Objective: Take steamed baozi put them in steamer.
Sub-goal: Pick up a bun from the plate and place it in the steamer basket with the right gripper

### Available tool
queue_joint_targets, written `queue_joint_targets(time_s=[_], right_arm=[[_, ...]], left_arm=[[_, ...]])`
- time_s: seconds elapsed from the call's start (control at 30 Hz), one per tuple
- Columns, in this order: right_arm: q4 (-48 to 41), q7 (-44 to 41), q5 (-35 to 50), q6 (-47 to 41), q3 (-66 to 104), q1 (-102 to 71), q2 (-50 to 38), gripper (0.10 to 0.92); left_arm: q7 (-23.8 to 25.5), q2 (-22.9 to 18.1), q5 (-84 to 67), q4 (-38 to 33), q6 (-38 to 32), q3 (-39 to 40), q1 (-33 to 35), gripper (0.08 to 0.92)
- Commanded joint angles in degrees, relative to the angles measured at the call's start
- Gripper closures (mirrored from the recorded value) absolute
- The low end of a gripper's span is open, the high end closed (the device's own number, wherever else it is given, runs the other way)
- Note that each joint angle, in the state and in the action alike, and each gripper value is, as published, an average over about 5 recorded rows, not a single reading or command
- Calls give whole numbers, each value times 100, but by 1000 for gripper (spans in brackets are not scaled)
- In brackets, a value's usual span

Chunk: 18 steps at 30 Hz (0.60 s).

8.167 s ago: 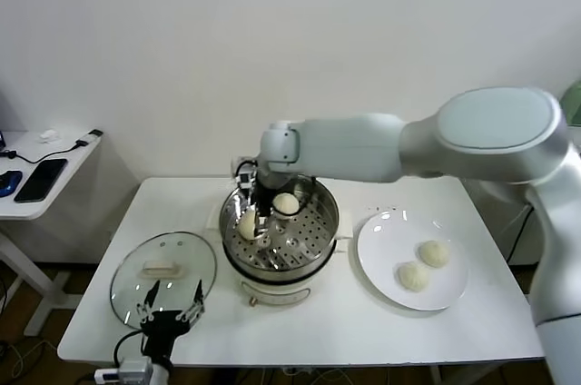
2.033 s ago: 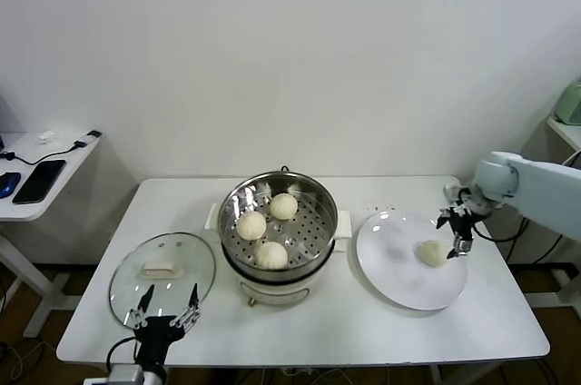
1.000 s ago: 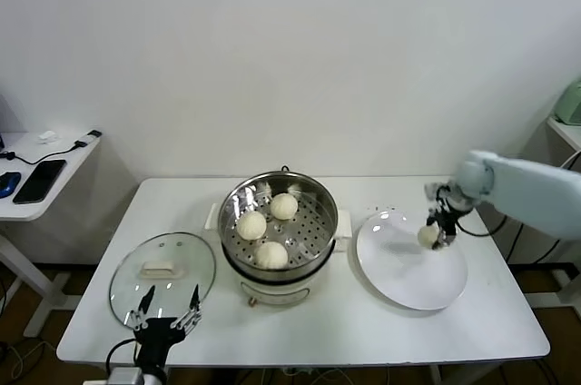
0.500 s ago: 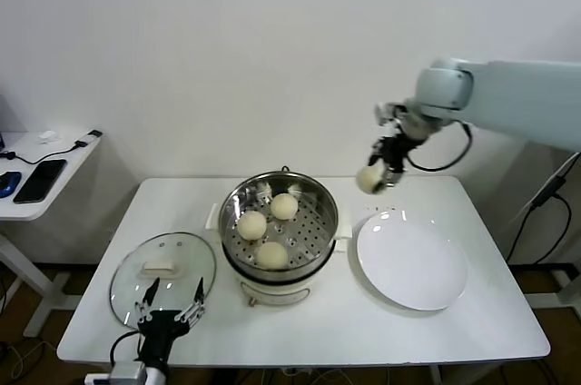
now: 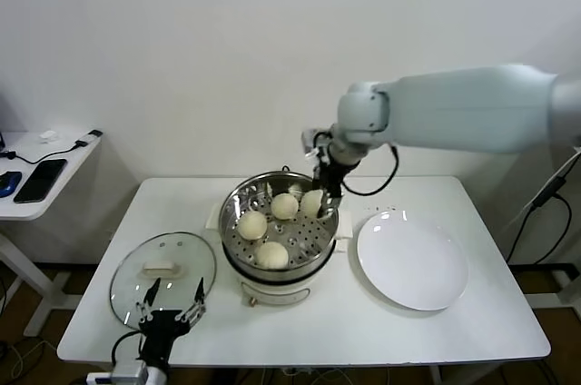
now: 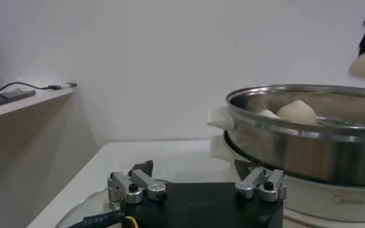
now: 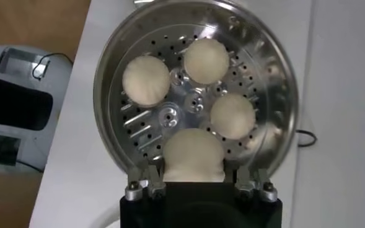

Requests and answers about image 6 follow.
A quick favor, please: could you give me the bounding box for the stainless steel steamer basket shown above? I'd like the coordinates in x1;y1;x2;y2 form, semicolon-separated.
206;84;365;187

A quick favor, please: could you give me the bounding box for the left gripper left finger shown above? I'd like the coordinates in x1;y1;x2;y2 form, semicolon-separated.
107;159;168;206

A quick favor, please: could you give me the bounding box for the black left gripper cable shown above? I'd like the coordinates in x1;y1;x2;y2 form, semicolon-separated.
66;209;139;228

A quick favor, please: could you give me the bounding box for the white side desk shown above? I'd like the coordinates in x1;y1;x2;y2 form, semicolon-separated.
0;84;78;122

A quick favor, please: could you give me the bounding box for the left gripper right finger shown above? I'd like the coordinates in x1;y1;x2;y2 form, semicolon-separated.
234;159;288;203

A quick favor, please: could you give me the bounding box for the round glass pot lid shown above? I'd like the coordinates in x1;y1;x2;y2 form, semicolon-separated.
54;178;171;228

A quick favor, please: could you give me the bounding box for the black cable with adapter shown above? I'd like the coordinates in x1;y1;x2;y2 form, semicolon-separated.
0;81;78;98

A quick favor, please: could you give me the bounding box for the white electric cooking pot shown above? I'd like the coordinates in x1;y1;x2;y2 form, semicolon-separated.
209;134;365;228

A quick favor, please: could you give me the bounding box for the black smartphone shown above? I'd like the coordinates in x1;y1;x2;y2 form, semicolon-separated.
0;89;37;110

